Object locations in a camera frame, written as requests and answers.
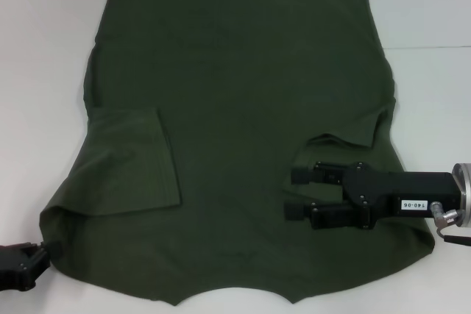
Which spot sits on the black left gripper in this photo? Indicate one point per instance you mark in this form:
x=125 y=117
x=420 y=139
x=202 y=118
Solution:
x=20 y=270

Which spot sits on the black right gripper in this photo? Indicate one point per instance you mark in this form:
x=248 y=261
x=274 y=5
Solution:
x=397 y=189

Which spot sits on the dark green t-shirt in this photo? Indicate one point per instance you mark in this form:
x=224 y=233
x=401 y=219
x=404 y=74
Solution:
x=235 y=89

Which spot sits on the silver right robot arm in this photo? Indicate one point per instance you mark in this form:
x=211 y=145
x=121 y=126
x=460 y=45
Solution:
x=464 y=189

